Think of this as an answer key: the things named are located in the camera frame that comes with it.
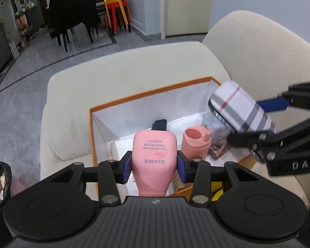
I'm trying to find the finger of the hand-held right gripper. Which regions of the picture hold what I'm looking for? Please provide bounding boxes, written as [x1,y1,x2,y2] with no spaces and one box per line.
[257,81,310,114]
[227,116,310,163]

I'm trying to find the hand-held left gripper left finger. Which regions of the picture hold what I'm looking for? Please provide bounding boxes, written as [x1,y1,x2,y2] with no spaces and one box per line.
[40,151,133,206]

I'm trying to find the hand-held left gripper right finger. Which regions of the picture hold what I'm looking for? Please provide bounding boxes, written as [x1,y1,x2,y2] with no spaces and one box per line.
[177,150,270,206]

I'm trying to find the pink lotion bottle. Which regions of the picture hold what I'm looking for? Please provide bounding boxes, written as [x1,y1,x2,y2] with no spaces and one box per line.
[131,130,178,197]

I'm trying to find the plaid case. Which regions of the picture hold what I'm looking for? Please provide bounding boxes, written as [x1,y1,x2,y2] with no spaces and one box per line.
[208,81,277,135]

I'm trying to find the orange cardboard box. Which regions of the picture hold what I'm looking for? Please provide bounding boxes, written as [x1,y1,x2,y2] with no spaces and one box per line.
[89,76,259,202]

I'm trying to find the pink round container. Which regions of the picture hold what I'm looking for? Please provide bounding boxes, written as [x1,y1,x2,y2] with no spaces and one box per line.
[181,126,212,159]

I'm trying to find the clear plastic box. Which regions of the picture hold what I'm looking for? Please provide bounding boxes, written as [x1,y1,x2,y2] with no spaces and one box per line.
[203,112,233,161]

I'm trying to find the yellow object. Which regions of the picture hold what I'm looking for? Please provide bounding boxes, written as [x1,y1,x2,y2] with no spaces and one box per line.
[210,182,224,202]

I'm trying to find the small black object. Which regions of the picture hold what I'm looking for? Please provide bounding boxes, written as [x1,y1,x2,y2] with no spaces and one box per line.
[152,119,168,131]

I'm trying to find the beige sofa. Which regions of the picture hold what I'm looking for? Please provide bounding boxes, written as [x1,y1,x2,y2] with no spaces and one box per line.
[40,10,310,212]

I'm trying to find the black plastic bag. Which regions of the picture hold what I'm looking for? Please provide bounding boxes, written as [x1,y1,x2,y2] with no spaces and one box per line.
[0,161,12,210]

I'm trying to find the cream door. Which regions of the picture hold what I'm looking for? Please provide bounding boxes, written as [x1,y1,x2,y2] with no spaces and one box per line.
[165,0,213,37]

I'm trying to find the red plastic stool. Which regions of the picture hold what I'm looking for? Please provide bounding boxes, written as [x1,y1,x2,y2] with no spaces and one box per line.
[108,2,128,35]

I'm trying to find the white package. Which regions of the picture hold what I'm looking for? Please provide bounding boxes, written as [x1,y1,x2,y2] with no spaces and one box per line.
[9,41,19,58]

